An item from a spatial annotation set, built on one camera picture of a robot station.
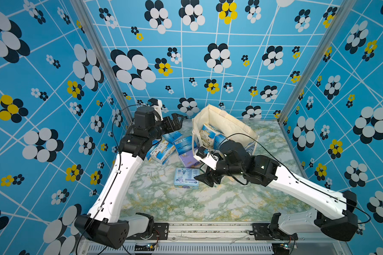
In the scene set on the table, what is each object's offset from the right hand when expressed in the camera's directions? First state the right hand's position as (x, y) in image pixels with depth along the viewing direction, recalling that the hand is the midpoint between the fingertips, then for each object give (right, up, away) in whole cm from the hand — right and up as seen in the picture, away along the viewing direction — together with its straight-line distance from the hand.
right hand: (201, 166), depth 64 cm
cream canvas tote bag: (+20, +16, +22) cm, 33 cm away
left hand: (-10, +21, +5) cm, 23 cm away
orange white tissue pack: (+5, +13, +30) cm, 33 cm away
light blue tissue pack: (-8, -10, +20) cm, 24 cm away
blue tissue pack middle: (-10, +6, +35) cm, 36 cm away
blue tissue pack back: (-17, +12, +38) cm, 43 cm away
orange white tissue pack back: (-23, +2, +30) cm, 37 cm away
